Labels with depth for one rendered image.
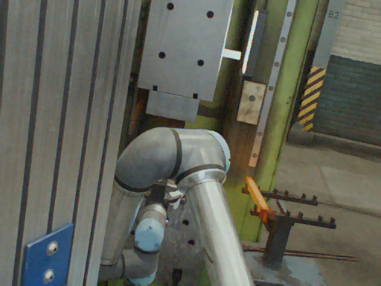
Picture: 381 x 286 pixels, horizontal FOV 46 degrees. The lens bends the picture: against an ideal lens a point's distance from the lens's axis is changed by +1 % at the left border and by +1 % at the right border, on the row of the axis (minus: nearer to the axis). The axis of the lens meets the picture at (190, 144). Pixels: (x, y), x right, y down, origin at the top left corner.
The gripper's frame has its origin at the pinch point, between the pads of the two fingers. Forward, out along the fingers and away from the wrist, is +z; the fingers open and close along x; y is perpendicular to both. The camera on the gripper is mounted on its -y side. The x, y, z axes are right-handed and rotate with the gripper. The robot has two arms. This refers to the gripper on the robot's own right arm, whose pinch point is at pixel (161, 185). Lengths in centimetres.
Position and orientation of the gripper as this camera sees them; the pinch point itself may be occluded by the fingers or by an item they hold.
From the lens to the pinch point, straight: 151.6
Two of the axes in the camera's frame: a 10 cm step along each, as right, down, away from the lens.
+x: 9.8, 1.9, 0.2
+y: -1.9, 9.5, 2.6
